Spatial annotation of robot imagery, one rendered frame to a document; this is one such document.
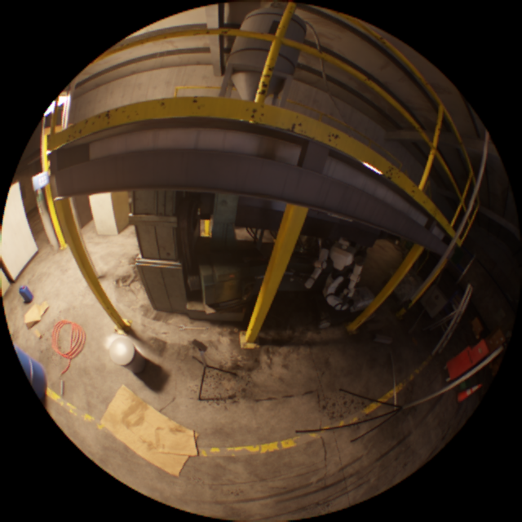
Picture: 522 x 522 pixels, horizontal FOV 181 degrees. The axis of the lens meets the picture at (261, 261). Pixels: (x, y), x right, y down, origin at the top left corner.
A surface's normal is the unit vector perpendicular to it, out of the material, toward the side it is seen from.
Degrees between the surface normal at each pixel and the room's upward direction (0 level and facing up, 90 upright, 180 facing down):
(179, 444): 2
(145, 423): 0
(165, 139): 90
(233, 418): 0
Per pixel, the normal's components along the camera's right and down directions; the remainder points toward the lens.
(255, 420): 0.21, -0.77
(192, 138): 0.14, 0.63
